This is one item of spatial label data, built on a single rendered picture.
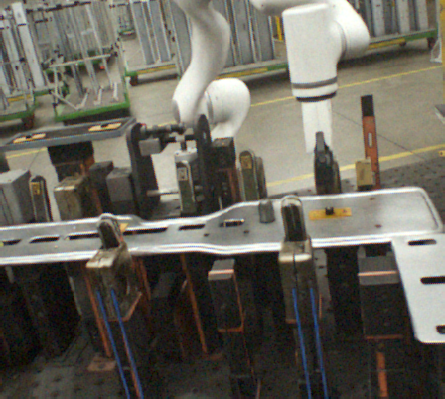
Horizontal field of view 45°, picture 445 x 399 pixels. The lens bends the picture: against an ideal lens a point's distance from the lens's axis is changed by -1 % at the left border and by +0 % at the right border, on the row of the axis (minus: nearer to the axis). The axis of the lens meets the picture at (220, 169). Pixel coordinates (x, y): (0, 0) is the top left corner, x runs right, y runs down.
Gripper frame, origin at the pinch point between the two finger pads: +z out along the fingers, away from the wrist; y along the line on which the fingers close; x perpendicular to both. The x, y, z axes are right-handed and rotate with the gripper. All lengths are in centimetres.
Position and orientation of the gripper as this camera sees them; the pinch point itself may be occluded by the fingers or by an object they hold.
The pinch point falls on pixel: (324, 171)
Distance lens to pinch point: 107.7
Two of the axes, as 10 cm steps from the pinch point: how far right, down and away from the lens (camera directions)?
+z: 1.7, 9.3, 3.2
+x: 9.7, -1.0, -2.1
